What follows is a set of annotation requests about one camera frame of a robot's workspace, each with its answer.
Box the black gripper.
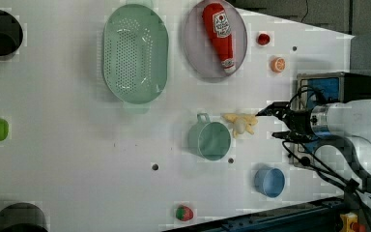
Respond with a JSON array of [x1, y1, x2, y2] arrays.
[[256, 101, 314, 142]]

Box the peeled banana toy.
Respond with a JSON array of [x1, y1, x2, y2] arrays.
[[222, 113, 258, 138]]

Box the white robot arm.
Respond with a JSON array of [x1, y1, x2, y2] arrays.
[[257, 100, 371, 210]]

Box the black toaster oven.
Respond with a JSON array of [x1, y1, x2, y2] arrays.
[[296, 72, 371, 172]]

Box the orange slice toy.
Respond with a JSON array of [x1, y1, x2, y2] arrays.
[[271, 57, 286, 73]]

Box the blue cup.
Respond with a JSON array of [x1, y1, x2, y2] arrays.
[[254, 166, 285, 198]]

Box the green mug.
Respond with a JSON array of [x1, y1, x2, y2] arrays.
[[187, 113, 231, 161]]

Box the red tomato toy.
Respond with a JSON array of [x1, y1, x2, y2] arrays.
[[257, 33, 271, 45]]

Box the lilac oval plate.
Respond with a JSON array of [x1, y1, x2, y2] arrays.
[[182, 0, 247, 78]]

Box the red ketchup bottle toy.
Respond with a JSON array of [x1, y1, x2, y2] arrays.
[[202, 3, 236, 73]]

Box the yellow emergency stop box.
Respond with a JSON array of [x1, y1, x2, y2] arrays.
[[340, 213, 366, 232]]

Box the red strawberry toy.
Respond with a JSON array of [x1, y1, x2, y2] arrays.
[[175, 205, 193, 221]]

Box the green oval colander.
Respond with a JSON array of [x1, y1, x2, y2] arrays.
[[102, 3, 169, 114]]

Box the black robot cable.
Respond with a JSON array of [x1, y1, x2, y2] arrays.
[[281, 85, 371, 202]]

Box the blue metal frame rail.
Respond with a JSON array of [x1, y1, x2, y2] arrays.
[[165, 197, 346, 232]]

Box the black cylinder post lower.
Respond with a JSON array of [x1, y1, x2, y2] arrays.
[[0, 202, 49, 232]]

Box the black cylinder post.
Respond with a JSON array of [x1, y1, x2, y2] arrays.
[[0, 202, 49, 232], [0, 8, 24, 58]]

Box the black cylinder post upper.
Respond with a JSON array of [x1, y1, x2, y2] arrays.
[[0, 8, 24, 58]]

